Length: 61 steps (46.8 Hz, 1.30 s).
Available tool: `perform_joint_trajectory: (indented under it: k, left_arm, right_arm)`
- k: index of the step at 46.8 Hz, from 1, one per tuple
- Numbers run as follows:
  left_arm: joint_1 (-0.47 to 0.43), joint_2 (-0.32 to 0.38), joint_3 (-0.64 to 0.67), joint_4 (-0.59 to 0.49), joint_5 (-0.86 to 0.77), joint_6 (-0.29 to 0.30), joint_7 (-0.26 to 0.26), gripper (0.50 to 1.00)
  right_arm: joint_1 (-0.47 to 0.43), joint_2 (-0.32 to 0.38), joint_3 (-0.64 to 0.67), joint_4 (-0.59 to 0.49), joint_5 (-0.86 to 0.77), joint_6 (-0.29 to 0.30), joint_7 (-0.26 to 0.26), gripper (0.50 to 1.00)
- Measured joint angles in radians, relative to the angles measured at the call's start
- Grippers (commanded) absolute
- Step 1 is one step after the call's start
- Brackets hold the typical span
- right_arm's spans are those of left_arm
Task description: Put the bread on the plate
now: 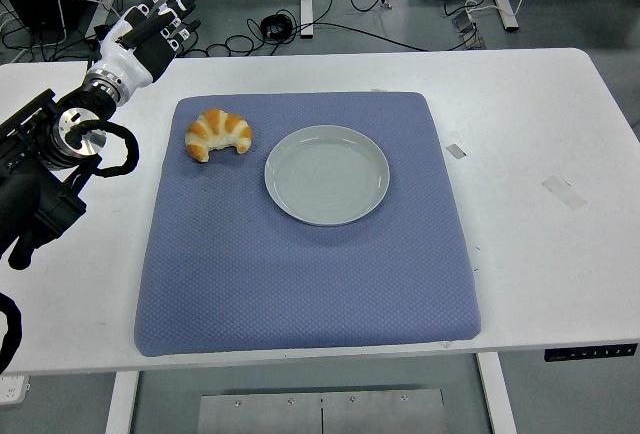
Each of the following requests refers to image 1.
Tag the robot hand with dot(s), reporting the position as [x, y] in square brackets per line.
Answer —
[125, 61]

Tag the croissant bread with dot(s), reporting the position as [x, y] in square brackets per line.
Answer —
[220, 129]

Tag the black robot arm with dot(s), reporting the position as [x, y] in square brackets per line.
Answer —
[30, 194]

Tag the grey round plate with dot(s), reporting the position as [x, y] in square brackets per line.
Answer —
[325, 179]

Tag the blue quilted mat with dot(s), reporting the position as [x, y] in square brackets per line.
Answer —
[300, 279]

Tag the white table leg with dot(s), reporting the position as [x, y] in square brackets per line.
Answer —
[497, 399]
[120, 404]

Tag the small grey tape piece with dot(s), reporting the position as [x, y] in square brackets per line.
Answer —
[457, 151]

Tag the grey foot pedal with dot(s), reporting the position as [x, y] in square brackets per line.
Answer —
[470, 29]

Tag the white power strip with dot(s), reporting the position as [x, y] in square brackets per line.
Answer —
[12, 390]

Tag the large clear tape piece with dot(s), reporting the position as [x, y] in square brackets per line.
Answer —
[565, 193]

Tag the black table control panel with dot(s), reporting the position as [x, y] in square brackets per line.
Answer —
[590, 353]

